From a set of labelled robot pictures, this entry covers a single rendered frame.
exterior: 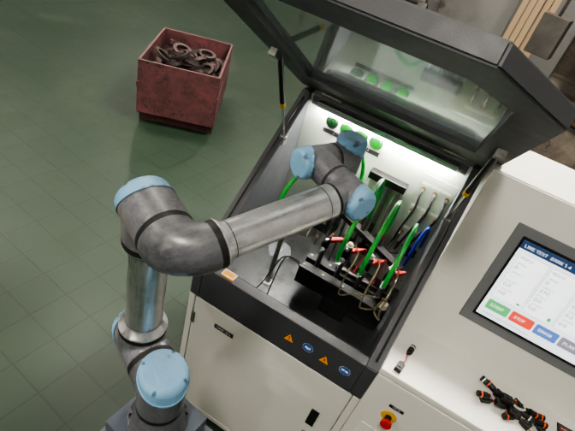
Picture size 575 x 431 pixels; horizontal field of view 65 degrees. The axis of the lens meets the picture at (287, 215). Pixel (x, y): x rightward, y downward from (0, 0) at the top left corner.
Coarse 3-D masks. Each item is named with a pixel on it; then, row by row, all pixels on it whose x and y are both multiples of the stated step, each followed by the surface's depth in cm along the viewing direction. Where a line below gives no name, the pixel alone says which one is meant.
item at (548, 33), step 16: (544, 16) 389; (560, 16) 387; (544, 32) 393; (560, 32) 385; (528, 48) 405; (544, 48) 397; (560, 64) 432; (560, 80) 436; (544, 144) 413; (560, 144) 404; (560, 160) 408
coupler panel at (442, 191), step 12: (420, 180) 160; (432, 180) 157; (432, 192) 159; (444, 192) 157; (456, 192) 155; (408, 204) 166; (420, 204) 164; (432, 204) 162; (420, 216) 163; (432, 216) 164; (396, 228) 173; (408, 228) 171; (420, 228) 168; (432, 228) 166
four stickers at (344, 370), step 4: (284, 336) 150; (288, 336) 149; (292, 336) 148; (288, 340) 150; (292, 340) 149; (304, 344) 147; (308, 344) 146; (304, 348) 148; (308, 348) 147; (312, 348) 146; (320, 356) 146; (324, 356) 145; (320, 360) 147; (324, 360) 146; (328, 360) 145; (328, 364) 146; (340, 368) 144; (344, 368) 143; (340, 372) 145; (344, 372) 144; (348, 372) 143
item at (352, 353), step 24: (216, 288) 156; (240, 288) 150; (240, 312) 156; (264, 312) 149; (288, 312) 147; (264, 336) 155; (312, 336) 144; (336, 336) 145; (312, 360) 149; (336, 360) 143; (360, 360) 140; (336, 384) 149
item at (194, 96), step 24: (168, 48) 430; (192, 48) 433; (216, 48) 437; (144, 72) 365; (168, 72) 365; (192, 72) 365; (216, 72) 409; (144, 96) 378; (168, 96) 378; (192, 96) 377; (216, 96) 378; (168, 120) 401; (192, 120) 391
